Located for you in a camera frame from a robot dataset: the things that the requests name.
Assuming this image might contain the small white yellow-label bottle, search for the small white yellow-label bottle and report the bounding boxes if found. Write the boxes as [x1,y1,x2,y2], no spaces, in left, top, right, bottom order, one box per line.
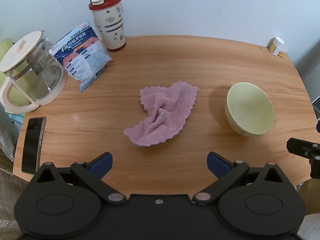
[268,37,285,56]

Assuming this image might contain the white tumbler with red lid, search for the white tumbler with red lid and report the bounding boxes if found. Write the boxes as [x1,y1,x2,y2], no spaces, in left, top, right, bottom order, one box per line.
[88,0,127,52]

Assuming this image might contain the pink fluffy cloth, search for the pink fluffy cloth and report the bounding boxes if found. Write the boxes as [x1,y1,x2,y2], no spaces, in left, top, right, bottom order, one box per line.
[123,81,200,147]

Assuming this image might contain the pale green bowl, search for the pale green bowl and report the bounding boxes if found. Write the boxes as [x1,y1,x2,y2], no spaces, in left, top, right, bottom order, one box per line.
[224,82,275,137]

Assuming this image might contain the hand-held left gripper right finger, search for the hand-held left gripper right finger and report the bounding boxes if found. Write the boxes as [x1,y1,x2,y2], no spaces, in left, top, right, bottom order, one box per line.
[192,152,292,205]

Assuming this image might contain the white heater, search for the white heater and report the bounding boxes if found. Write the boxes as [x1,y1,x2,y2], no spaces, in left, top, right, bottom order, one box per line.
[311,95,320,120]

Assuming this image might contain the blue and white plastic packet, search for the blue and white plastic packet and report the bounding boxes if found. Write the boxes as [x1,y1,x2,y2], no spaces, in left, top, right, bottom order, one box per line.
[49,21,113,92]

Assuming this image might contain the light green object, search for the light green object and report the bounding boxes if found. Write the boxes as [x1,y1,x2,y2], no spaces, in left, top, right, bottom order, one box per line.
[0,38,13,58]

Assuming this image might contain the black smartphone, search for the black smartphone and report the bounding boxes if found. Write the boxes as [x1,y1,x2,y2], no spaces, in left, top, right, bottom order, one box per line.
[21,117,47,175]

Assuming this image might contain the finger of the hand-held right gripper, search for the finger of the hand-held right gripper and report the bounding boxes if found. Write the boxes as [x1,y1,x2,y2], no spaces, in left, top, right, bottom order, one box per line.
[286,137,320,178]

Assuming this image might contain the checked cloth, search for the checked cloth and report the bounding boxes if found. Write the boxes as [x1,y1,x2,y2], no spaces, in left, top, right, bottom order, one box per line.
[0,120,28,230]

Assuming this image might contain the glass kettle with cream lid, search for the glass kettle with cream lid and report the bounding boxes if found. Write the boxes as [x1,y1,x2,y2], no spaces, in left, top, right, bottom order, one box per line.
[0,31,68,113]

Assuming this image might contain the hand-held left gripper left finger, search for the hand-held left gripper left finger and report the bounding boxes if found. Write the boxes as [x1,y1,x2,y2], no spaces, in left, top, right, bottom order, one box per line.
[30,152,127,204]

